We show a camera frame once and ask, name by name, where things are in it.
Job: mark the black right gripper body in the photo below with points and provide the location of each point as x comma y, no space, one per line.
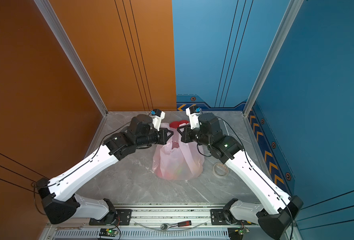
188,137

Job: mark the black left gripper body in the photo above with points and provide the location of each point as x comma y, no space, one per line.
162,131

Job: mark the pink plastic bag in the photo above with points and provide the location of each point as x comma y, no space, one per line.
177,160

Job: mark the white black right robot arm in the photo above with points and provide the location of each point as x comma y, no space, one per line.
276,210

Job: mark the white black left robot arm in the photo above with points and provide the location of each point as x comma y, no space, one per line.
59,198

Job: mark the red flower-shaped bowl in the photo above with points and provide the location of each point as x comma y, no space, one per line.
177,124

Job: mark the white tape roll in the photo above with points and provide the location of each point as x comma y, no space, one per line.
220,170

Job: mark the circuit board right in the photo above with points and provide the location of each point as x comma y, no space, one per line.
237,233

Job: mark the green circuit board left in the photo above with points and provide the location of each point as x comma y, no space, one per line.
109,233

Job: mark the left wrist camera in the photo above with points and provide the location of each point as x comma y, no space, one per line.
157,117

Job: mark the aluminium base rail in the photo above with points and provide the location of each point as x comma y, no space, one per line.
142,222

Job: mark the red handled ratchet wrench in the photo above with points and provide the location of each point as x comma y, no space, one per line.
165,227

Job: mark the aluminium corner post left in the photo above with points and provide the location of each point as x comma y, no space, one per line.
60,34

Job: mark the aluminium corner post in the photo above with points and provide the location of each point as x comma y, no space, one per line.
60,34
280,37

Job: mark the aluminium corner post right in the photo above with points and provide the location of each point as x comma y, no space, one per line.
280,37

